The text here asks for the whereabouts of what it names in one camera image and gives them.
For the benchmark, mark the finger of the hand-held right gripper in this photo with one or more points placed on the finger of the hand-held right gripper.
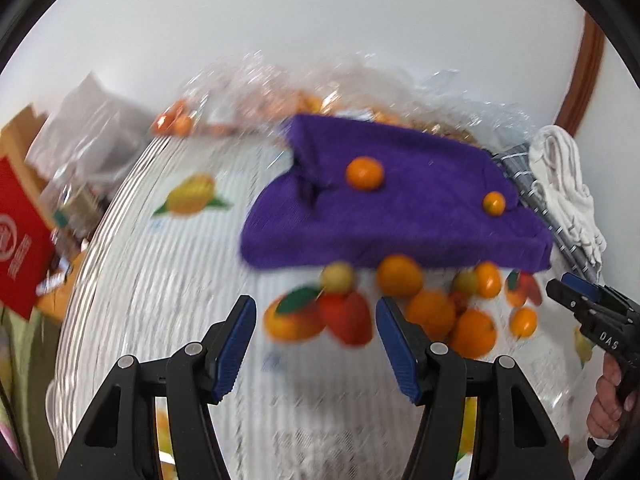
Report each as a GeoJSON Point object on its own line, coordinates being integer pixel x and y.
{"type": "Point", "coordinates": [582, 285]}
{"type": "Point", "coordinates": [565, 297]}

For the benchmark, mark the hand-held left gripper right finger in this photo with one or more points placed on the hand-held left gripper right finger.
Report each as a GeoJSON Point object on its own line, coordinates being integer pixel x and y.
{"type": "Point", "coordinates": [397, 355]}

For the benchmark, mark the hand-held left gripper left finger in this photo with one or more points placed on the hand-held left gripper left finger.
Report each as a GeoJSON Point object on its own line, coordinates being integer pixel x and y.
{"type": "Point", "coordinates": [235, 350]}

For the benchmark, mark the small orange kumquat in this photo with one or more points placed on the small orange kumquat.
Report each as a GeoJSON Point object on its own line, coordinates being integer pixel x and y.
{"type": "Point", "coordinates": [487, 279]}
{"type": "Point", "coordinates": [494, 203]}
{"type": "Point", "coordinates": [523, 322]}

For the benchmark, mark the small yellow-green fruit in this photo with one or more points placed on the small yellow-green fruit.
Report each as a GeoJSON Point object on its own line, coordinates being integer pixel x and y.
{"type": "Point", "coordinates": [337, 276]}
{"type": "Point", "coordinates": [464, 281]}

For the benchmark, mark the person's right hand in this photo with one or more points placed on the person's right hand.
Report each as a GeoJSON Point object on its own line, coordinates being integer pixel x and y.
{"type": "Point", "coordinates": [605, 410]}

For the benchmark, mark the white towel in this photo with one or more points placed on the white towel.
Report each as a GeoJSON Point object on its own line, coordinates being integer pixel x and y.
{"type": "Point", "coordinates": [565, 185]}

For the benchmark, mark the grey checked cloth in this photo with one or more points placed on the grey checked cloth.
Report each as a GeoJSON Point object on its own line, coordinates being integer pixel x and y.
{"type": "Point", "coordinates": [530, 180]}

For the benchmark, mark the purple towel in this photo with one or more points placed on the purple towel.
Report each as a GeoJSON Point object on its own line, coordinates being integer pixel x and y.
{"type": "Point", "coordinates": [425, 210]}

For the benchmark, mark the wooden side table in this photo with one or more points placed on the wooden side table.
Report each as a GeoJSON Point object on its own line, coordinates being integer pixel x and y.
{"type": "Point", "coordinates": [55, 295]}

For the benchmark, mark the clear plastic bag of longans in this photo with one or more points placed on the clear plastic bag of longans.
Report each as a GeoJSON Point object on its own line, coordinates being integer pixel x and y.
{"type": "Point", "coordinates": [465, 110]}

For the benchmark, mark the green cloth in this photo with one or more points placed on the green cloth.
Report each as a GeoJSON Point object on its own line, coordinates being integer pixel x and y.
{"type": "Point", "coordinates": [25, 375]}

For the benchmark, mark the red box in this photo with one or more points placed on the red box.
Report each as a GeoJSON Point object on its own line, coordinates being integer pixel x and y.
{"type": "Point", "coordinates": [20, 245]}

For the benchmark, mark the clear plastic bag of kumquats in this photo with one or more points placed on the clear plastic bag of kumquats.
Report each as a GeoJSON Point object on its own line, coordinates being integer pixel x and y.
{"type": "Point", "coordinates": [310, 95]}

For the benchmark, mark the white plastic bag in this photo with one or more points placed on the white plastic bag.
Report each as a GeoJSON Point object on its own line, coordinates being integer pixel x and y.
{"type": "Point", "coordinates": [90, 125]}

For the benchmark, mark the brown cardboard box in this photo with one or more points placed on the brown cardboard box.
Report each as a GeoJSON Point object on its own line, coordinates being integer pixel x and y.
{"type": "Point", "coordinates": [20, 125]}

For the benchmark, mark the brown wooden door frame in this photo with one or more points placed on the brown wooden door frame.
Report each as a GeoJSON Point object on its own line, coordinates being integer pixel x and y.
{"type": "Point", "coordinates": [585, 70]}

